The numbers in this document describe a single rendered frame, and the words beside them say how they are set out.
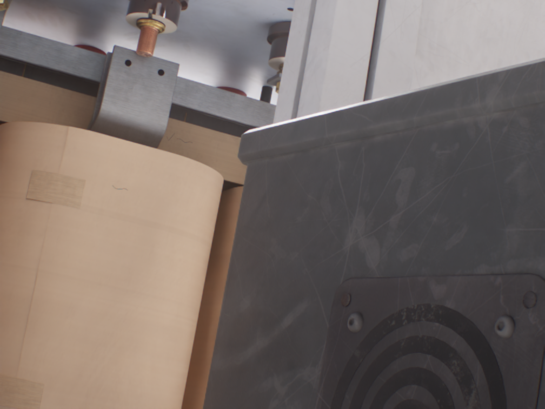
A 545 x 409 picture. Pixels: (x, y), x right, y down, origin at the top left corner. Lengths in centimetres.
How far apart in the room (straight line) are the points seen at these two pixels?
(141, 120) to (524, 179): 136
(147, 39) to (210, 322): 51
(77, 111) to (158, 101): 15
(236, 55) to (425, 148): 159
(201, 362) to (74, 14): 71
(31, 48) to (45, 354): 52
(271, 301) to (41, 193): 115
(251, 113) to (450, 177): 143
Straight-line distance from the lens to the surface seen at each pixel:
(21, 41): 174
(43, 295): 160
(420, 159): 42
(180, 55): 207
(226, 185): 188
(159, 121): 171
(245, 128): 187
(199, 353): 183
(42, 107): 177
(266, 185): 52
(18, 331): 160
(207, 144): 184
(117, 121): 170
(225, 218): 185
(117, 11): 190
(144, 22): 171
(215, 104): 181
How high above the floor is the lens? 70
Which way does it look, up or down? 12 degrees up
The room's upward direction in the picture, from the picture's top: 10 degrees clockwise
